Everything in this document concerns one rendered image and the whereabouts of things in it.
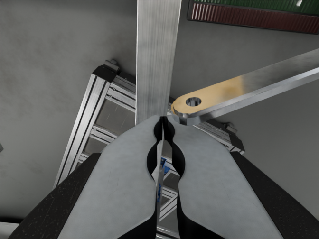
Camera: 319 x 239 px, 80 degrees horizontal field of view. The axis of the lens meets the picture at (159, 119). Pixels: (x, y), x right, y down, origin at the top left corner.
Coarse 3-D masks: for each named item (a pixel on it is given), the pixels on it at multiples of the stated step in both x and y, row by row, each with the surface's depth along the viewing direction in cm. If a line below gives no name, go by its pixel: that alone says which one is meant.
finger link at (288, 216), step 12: (240, 156) 8; (240, 168) 8; (252, 168) 8; (252, 180) 7; (264, 180) 7; (264, 192) 7; (276, 192) 7; (264, 204) 6; (276, 204) 6; (288, 204) 6; (300, 204) 6; (276, 216) 6; (288, 216) 6; (300, 216) 6; (312, 216) 6; (288, 228) 5; (300, 228) 5; (312, 228) 5
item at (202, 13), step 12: (192, 12) 24; (204, 12) 24; (216, 12) 24; (228, 12) 24; (240, 12) 24; (252, 12) 24; (264, 12) 24; (276, 12) 23; (240, 24) 25; (252, 24) 24; (264, 24) 24; (276, 24) 24; (288, 24) 24; (300, 24) 24; (312, 24) 24
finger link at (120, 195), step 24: (144, 120) 11; (120, 144) 9; (144, 144) 9; (96, 168) 8; (120, 168) 8; (144, 168) 8; (96, 192) 7; (120, 192) 7; (144, 192) 7; (72, 216) 6; (96, 216) 6; (120, 216) 6; (144, 216) 6
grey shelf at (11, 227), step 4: (0, 224) 212; (4, 224) 211; (8, 224) 211; (12, 224) 211; (16, 224) 211; (0, 228) 217; (4, 228) 216; (8, 228) 215; (12, 228) 214; (0, 232) 224; (4, 232) 223; (8, 232) 222; (0, 236) 232; (4, 236) 230; (8, 236) 229
